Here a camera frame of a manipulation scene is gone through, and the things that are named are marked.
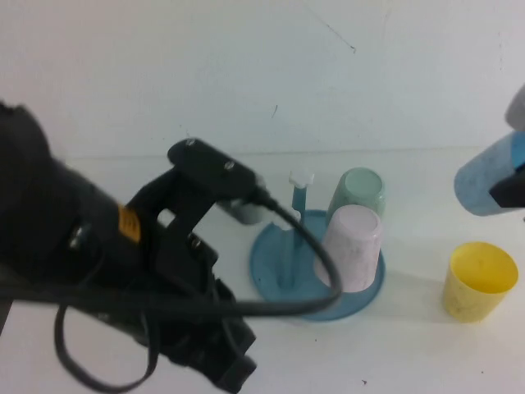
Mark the left grey black Piper arm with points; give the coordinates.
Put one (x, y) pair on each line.
(33, 184)

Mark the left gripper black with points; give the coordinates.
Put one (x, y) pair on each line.
(164, 287)

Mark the mint green plastic cup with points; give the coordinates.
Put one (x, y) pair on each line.
(363, 189)

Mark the blue cup stand with pegs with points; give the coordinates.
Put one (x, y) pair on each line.
(266, 267)

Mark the light blue plastic cup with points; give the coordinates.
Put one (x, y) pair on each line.
(477, 180)

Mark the yellow plastic cup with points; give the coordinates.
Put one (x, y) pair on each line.
(471, 295)

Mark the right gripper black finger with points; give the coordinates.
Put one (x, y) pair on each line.
(512, 193)

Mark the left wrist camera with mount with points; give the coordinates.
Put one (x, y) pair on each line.
(209, 168)

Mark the pale pink plastic cup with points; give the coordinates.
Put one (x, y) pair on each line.
(352, 250)

